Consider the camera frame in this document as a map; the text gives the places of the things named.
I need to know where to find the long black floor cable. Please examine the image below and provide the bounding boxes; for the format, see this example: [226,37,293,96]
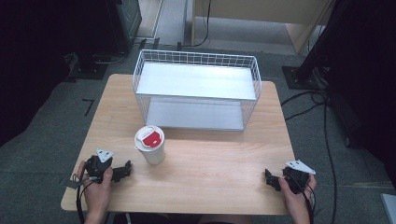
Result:
[279,89,340,224]

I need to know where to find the black stand with base plate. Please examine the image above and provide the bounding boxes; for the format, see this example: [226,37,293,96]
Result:
[281,0,356,91]

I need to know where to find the white cup with red-labelled lid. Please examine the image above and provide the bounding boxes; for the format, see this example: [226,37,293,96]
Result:
[134,124,166,166]

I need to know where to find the person's right hand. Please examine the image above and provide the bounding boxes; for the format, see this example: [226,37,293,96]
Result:
[277,173,318,217]

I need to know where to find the white wire shelf rack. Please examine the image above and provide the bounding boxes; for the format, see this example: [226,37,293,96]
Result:
[132,49,262,133]

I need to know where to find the beige wooden furniture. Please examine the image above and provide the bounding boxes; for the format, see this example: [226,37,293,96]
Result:
[190,0,334,55]

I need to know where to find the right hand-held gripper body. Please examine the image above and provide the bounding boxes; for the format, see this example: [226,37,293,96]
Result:
[281,160,317,195]

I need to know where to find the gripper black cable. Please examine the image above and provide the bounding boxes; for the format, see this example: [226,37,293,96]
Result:
[289,174,317,224]
[64,173,100,224]

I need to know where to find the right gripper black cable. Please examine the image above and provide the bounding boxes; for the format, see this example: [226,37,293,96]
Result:
[289,174,317,224]

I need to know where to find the person's left hand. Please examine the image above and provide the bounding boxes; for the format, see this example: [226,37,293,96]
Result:
[76,160,114,217]

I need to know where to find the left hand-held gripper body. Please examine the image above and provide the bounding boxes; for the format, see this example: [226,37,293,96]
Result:
[84,147,115,185]

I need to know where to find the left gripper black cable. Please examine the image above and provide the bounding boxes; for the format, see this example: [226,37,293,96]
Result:
[64,173,100,224]

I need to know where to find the pale grey box corner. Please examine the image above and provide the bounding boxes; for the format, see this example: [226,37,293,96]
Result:
[380,192,396,224]

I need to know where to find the thin black hanging cable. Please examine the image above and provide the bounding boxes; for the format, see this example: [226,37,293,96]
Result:
[177,0,213,51]

